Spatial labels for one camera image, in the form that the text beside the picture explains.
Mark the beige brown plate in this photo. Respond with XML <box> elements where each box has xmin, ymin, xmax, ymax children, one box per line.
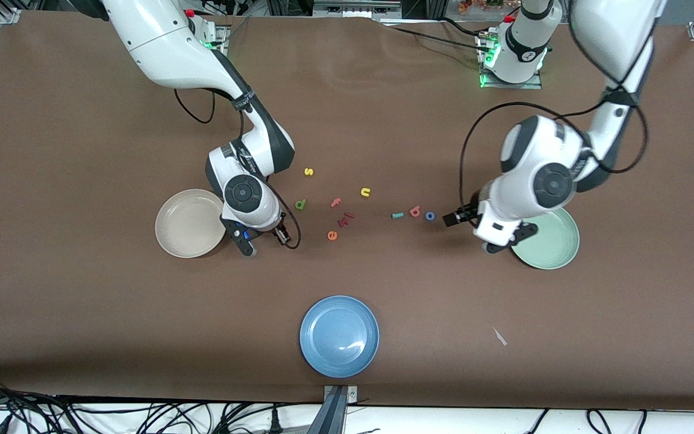
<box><xmin>155</xmin><ymin>189</ymin><xmax>229</xmax><ymax>259</ymax></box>

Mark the green plate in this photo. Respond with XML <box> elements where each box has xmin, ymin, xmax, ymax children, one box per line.
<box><xmin>511</xmin><ymin>208</ymin><xmax>581</xmax><ymax>270</ymax></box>

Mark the blue plate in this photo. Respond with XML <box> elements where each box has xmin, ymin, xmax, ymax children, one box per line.
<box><xmin>299</xmin><ymin>295</ymin><xmax>380</xmax><ymax>379</ymax></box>

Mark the brown paper table cover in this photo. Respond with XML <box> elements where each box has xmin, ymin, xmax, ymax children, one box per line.
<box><xmin>0</xmin><ymin>11</ymin><xmax>694</xmax><ymax>412</ymax></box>

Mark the grey metal box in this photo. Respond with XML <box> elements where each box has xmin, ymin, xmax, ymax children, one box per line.
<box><xmin>314</xmin><ymin>0</ymin><xmax>402</xmax><ymax>19</ymax></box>

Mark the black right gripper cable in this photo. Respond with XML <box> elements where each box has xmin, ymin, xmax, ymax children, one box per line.
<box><xmin>240</xmin><ymin>108</ymin><xmax>302</xmax><ymax>251</ymax></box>

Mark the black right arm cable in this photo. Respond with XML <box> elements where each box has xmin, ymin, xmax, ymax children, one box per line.
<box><xmin>174</xmin><ymin>87</ymin><xmax>216</xmax><ymax>125</ymax></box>

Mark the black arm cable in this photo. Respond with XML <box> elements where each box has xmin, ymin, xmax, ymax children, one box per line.
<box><xmin>567</xmin><ymin>0</ymin><xmax>650</xmax><ymax>175</ymax></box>
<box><xmin>174</xmin><ymin>87</ymin><xmax>216</xmax><ymax>125</ymax></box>

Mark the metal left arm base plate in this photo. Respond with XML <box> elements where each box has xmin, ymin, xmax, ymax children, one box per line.
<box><xmin>480</xmin><ymin>33</ymin><xmax>543</xmax><ymax>90</ymax></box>

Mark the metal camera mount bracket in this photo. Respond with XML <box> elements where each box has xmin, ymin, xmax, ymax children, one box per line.
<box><xmin>322</xmin><ymin>385</ymin><xmax>360</xmax><ymax>434</ymax></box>

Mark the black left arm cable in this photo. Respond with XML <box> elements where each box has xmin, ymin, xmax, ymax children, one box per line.
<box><xmin>567</xmin><ymin>0</ymin><xmax>650</xmax><ymax>175</ymax></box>

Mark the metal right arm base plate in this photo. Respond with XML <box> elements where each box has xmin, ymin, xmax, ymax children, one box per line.
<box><xmin>202</xmin><ymin>24</ymin><xmax>230</xmax><ymax>52</ymax></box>

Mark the black cable tangle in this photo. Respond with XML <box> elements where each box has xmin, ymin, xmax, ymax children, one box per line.
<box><xmin>0</xmin><ymin>374</ymin><xmax>324</xmax><ymax>434</ymax></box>

